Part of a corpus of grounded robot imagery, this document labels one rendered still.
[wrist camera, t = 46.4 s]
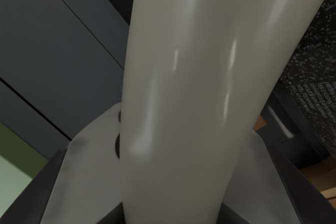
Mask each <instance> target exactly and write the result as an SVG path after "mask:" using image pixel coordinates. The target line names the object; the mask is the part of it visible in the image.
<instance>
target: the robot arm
mask: <svg viewBox="0 0 336 224"><path fill-rule="evenodd" d="M121 104H122V102H119V103H116V104H115V105H114V106H112V107H111V108H110V109H108V110H107V111H106V112H104V113H103V114H102V115H100V116H99V117H98V118H96V119H95V120H94V121H92V122H91V123H90V124H89V125H87V126H86V127H85V128H84V129H83V130H81V131H80V132H79V133H78V134H77V135H76V136H75V137H74V138H73V140H72V141H71V142H70V143H69V144H68V146H67V147H66V148H65V149H58V150H57V151H56V153H55V154H54V155H53V156H52V157H51V158H50V160H49V161H48V162H47V163H46V164H45V166H44V167H43V168H42V169H41V170H40V171H39V173H38V174H37V175H36V176H35V177H34V178H33V180H32V181H31V182H30V183H29V184H28V185H27V187H26V188H25V189H24V190H23V191H22V192H21V194H20V195H19V196H18V197H17V198H16V199H15V201H14V202H13V203H12V204H11V205H10V206H9V208H8V209H7V210H6V211H5V213H4V214H3V215H2V216H1V218H0V224H126V222H125V216H124V210H123V202H122V193H121V178H120V126H121ZM216 224H336V209H335V208H334V207H333V206H332V204H331V203H330V202H329V201H328V200H327V199H326V198H325V197H324V196H323V195H322V194H321V193H320V191H319V190H318V189H317V188H316V187H315V186H314V185H313V184H312V183H311V182H310V181H309V180H308V179H307V178H306V177H305V176H304V175H303V174H302V173H301V172H300V171H299V170H298V169H297V168H296V167H295V166H294V165H293V163H292V162H291V161H290V160H289V159H288V158H287V157H286V156H285V155H284V154H283V153H282V152H281V151H280V150H279V149H278V148H277V147H276V146H275V145H274V144H273V143H266V142H265V141H264V140H263V139H262V138H261V137H260V136H259V135H258V134H257V133H256V132H255V131H254V130H253V129H252V131H251V133H250V135H249V137H248V139H247V141H246V144H245V146H244V148H243V150H242V152H241V155H240V157H239V159H238V161H237V164H236V166H235V168H234V171H233V173H232V176H231V178H230V181H229V183H228V186H227V188H226V191H225V194H224V197H223V200H222V203H221V206H220V210H219V213H218V217H217V221H216Z"/></svg>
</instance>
